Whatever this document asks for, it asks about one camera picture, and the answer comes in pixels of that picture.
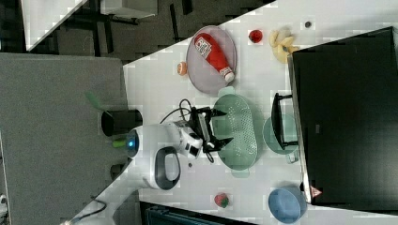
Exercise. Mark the small black cup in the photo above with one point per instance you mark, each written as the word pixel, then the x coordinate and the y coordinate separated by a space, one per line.
pixel 120 169

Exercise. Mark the green mug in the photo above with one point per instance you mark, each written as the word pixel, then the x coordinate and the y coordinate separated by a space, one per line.
pixel 291 151

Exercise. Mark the purple round plate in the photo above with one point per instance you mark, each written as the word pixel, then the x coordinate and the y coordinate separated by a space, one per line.
pixel 203 76

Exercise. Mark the black toaster oven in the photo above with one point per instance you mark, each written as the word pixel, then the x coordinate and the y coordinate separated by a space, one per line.
pixel 345 100

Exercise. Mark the red tomato toy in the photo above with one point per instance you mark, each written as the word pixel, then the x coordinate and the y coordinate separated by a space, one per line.
pixel 255 36

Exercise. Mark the red ketchup bottle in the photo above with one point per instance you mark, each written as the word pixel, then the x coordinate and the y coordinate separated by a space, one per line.
pixel 210 50

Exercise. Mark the peeled banana toy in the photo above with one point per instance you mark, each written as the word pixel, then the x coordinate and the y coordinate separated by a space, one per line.
pixel 281 43

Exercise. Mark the strawberry toy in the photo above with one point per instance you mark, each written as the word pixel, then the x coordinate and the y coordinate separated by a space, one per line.
pixel 221 200

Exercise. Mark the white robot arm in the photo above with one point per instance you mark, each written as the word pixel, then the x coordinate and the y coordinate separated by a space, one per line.
pixel 153 162

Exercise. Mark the large black cup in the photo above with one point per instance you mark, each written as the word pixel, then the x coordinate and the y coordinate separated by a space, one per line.
pixel 120 122

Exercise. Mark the green oval strainer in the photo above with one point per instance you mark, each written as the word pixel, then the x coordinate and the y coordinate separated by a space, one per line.
pixel 237 123

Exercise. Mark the green slotted spatula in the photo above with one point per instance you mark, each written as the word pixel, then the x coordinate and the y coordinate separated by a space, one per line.
pixel 94 101

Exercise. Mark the green cylinder toy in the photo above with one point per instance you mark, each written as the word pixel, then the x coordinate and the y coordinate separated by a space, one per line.
pixel 119 143

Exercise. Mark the blue bowl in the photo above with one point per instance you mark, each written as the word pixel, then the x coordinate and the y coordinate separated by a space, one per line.
pixel 287 204

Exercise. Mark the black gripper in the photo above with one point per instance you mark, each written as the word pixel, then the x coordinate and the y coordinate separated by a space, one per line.
pixel 200 123

